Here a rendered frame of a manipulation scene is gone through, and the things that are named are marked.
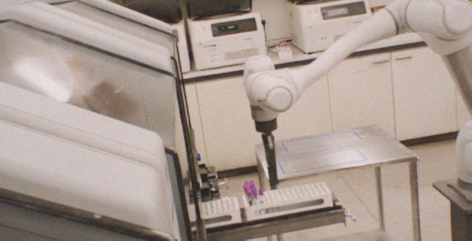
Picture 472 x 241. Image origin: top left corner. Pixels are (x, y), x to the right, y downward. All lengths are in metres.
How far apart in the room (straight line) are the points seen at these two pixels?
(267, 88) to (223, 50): 2.53
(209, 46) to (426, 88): 1.77
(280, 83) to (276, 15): 3.19
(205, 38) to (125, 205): 3.51
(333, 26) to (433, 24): 2.54
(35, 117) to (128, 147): 0.11
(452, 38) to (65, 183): 1.33
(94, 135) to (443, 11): 1.19
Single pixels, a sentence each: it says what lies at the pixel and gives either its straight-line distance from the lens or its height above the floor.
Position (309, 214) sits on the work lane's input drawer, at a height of 0.80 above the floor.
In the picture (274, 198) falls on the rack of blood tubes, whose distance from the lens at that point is 1.85.
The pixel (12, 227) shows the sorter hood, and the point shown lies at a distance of 0.49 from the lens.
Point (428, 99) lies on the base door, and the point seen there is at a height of 0.39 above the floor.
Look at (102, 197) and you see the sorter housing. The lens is 0.54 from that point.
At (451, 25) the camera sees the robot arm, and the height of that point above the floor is 1.40.
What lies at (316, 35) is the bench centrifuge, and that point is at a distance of 4.13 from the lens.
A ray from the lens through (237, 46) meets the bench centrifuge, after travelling 4.03.
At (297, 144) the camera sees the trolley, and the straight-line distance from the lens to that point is 2.45.
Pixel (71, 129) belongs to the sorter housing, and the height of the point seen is 1.49.
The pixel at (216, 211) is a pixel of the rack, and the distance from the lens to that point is 1.82.
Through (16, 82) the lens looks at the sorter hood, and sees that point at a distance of 0.89.
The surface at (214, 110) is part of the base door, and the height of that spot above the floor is 0.58.
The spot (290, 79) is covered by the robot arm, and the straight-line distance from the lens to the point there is 1.55.
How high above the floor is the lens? 1.65
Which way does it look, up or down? 15 degrees down
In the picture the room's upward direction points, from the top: 8 degrees counter-clockwise
